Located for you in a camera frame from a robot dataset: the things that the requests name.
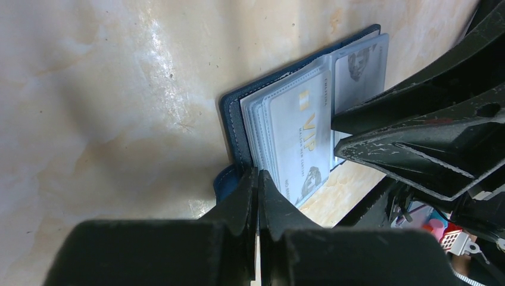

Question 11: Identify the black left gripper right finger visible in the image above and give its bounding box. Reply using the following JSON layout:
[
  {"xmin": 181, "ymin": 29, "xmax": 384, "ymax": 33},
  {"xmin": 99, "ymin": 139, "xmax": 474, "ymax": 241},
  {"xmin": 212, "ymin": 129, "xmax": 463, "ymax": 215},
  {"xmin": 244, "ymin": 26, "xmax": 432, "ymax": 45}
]
[{"xmin": 258, "ymin": 171, "xmax": 460, "ymax": 285}]

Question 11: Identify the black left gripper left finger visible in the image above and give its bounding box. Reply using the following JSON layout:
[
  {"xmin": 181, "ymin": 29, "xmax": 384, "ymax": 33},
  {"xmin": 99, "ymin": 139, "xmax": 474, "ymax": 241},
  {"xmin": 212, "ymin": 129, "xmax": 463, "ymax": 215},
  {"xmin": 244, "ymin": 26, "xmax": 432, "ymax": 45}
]
[{"xmin": 44, "ymin": 169, "xmax": 258, "ymax": 285}]

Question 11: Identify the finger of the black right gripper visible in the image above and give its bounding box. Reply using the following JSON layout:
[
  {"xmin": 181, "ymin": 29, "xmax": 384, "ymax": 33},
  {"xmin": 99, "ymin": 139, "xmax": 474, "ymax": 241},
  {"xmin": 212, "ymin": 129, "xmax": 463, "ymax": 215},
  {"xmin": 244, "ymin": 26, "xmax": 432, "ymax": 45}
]
[
  {"xmin": 335, "ymin": 85, "xmax": 504, "ymax": 201},
  {"xmin": 331, "ymin": 1, "xmax": 504, "ymax": 135}
]

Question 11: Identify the blue leather card holder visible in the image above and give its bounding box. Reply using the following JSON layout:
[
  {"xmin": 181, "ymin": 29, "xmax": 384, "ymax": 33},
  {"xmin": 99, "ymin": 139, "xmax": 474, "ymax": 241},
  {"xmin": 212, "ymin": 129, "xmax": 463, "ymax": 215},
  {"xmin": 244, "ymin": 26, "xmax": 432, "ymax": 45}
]
[{"xmin": 213, "ymin": 23, "xmax": 381, "ymax": 204}]

